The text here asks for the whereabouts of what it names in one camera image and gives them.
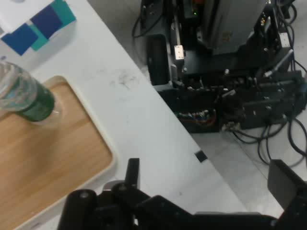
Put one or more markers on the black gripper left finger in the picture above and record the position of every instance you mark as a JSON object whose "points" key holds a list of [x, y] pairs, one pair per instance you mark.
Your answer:
{"points": [[81, 210]]}

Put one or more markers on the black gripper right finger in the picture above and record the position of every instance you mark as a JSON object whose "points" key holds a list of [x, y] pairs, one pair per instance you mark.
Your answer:
{"points": [[293, 191]]}

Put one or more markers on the wooden tray with cream rim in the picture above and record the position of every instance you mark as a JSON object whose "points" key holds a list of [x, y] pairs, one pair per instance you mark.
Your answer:
{"points": [[48, 155]]}

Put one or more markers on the black tape marker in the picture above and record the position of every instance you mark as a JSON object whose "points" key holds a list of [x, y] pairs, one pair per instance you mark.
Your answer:
{"points": [[201, 157]]}

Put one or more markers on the clear water bottle green label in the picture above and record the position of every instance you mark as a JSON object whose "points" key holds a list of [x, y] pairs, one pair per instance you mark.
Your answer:
{"points": [[38, 105]]}

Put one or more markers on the black mobile equipment base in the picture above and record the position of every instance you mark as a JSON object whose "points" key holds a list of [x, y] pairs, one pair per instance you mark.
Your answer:
{"points": [[216, 79]]}

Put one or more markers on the grey metal equipment case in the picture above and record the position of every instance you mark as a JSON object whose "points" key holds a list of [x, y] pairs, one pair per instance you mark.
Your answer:
{"points": [[230, 24]]}

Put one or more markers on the white and blue cardboard box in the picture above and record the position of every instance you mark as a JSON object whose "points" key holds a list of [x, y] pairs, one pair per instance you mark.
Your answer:
{"points": [[45, 21]]}

